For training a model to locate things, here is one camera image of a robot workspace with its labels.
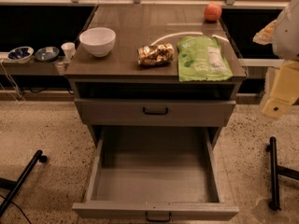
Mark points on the black left stand leg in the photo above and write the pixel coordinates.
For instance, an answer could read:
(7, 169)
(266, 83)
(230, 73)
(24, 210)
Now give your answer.
(14, 186)

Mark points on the black right stand leg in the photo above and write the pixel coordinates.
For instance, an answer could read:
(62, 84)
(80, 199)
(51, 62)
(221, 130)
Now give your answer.
(275, 171)

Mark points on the green chip bag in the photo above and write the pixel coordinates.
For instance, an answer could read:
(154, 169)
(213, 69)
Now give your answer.
(200, 59)

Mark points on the orange round fruit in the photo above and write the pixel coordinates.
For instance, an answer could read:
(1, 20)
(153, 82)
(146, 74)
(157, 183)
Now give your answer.
(212, 12)

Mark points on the white paper cup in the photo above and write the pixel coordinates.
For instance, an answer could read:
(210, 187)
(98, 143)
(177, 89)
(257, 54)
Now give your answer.
(69, 50)

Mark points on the white ceramic bowl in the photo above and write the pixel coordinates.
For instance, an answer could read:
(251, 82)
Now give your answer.
(98, 41)

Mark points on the blue patterned bowl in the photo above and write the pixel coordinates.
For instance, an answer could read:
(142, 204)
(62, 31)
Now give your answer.
(21, 54)

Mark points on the dark teal bowl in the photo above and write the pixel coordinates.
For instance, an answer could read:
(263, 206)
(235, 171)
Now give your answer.
(47, 54)

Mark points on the low side shelf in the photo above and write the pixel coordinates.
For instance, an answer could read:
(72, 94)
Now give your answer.
(33, 67)

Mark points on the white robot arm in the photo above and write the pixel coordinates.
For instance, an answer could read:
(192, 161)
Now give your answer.
(283, 35)

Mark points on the grey drawer cabinet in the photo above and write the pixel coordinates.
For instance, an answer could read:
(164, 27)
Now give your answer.
(136, 84)

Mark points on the open grey middle drawer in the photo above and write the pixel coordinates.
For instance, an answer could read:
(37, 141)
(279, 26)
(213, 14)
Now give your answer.
(158, 174)

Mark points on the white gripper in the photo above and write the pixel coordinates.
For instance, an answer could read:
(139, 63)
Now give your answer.
(287, 36)

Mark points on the closed grey top drawer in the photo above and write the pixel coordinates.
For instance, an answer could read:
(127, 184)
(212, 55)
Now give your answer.
(183, 113)

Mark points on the black stand leg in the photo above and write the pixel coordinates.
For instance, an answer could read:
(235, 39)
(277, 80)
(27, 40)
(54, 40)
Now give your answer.
(14, 186)
(275, 171)

